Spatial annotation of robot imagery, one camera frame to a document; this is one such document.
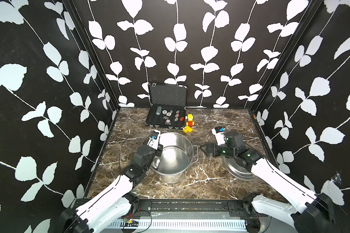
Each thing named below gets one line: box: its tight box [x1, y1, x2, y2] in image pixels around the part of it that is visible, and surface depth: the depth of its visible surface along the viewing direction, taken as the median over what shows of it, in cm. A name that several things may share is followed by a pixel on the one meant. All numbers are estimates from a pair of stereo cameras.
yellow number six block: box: [182, 125, 193, 134], surface depth 107 cm
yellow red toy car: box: [184, 113, 195, 128], surface depth 111 cm
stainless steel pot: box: [150, 132, 199, 184], surface depth 88 cm
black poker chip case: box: [145, 82, 188, 130], surface depth 113 cm
